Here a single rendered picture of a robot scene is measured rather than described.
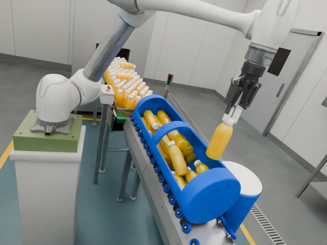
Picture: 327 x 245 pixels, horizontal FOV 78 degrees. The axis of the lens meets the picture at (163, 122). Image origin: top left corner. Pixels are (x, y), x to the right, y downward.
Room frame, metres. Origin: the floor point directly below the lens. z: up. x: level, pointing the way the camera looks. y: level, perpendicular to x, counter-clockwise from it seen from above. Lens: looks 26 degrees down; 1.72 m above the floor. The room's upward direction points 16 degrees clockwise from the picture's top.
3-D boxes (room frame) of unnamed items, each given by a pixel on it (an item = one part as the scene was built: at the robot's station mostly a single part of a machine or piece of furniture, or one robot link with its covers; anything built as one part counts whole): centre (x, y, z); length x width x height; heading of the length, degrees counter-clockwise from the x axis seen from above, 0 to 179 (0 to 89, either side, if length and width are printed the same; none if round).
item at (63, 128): (0.89, 0.57, 1.11); 0.22 x 0.18 x 0.06; 21
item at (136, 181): (1.55, 0.10, 0.31); 0.06 x 0.06 x 0.63; 29
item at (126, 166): (1.48, 0.22, 0.31); 0.06 x 0.06 x 0.63; 29
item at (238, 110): (0.76, -0.27, 1.47); 0.03 x 0.01 x 0.07; 28
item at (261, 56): (0.75, -0.25, 1.70); 0.09 x 0.09 x 0.06
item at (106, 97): (1.61, 0.55, 1.05); 0.20 x 0.10 x 0.10; 29
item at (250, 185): (0.98, -0.51, 1.03); 0.28 x 0.28 x 0.01
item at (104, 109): (1.61, 0.55, 0.50); 0.04 x 0.04 x 1.00; 29
